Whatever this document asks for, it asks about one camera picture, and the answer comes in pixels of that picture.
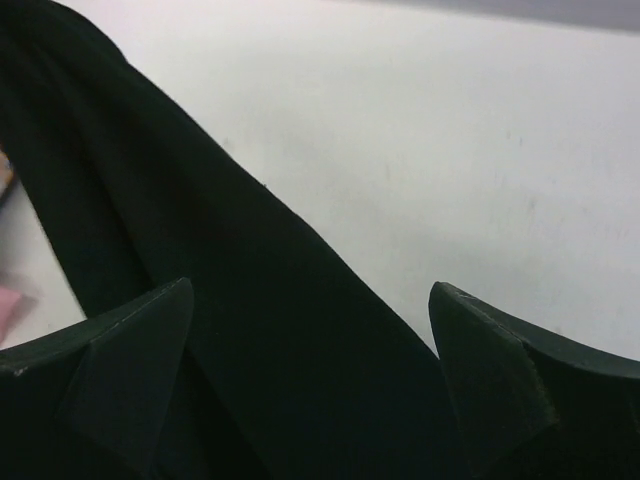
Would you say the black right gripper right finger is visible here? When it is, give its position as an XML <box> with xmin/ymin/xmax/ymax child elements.
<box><xmin>429</xmin><ymin>282</ymin><xmax>639</xmax><ymax>480</ymax></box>

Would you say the black t shirt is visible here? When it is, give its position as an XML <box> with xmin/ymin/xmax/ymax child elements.
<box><xmin>1</xmin><ymin>1</ymin><xmax>469</xmax><ymax>479</ymax></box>

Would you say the pink t shirt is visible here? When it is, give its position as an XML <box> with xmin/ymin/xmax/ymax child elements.
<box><xmin>1</xmin><ymin>287</ymin><xmax>37</xmax><ymax>341</ymax></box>

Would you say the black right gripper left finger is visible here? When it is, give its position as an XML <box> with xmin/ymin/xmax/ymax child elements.
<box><xmin>1</xmin><ymin>279</ymin><xmax>193</xmax><ymax>479</ymax></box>

